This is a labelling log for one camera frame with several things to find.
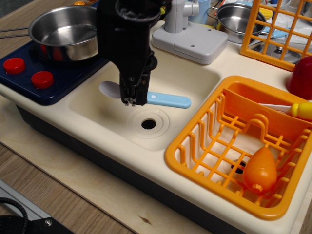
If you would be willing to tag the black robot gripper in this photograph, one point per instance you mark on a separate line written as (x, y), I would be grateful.
(123, 28)

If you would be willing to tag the white spoon with blue handle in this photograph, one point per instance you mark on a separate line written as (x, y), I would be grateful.
(112, 90)

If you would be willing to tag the cream toy kitchen sink unit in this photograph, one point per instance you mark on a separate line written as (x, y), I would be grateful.
(114, 155)

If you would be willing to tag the grey toy faucet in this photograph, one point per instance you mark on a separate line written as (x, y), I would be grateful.
(186, 39)

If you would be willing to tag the right red stove knob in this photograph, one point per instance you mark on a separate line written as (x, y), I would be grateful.
(42, 79)

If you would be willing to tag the red stove knob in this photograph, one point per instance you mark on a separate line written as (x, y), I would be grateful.
(14, 66)
(42, 79)

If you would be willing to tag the light blue plastic cup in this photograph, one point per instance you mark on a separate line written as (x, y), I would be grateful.
(202, 16)

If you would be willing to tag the dark blue toy stove top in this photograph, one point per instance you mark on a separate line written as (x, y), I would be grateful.
(67, 76)

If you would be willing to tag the steel pot in background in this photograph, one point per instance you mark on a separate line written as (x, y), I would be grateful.
(232, 19)

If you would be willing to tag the left red stove knob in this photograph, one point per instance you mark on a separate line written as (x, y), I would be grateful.
(14, 66)

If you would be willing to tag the orange plastic dish rack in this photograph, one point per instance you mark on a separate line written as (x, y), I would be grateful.
(232, 124)

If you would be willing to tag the orange plastic toy carrot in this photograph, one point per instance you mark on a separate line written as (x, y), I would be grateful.
(260, 173)

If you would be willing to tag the yellow toy corn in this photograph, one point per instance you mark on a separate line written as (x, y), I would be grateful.
(268, 14)

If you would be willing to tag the orange plastic grid rack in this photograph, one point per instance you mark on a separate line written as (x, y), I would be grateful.
(289, 28)

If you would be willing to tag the steel pot lid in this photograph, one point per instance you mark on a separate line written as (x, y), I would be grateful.
(276, 52)

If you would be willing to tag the red plastic cup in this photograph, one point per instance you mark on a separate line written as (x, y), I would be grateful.
(300, 80)

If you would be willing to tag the steel pan with wire handle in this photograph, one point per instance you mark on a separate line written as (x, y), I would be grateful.
(65, 34)

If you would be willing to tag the black bracket with screw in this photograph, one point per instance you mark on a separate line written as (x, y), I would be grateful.
(46, 226)

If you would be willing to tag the yellow handled white utensil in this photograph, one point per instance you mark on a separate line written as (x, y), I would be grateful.
(302, 110)

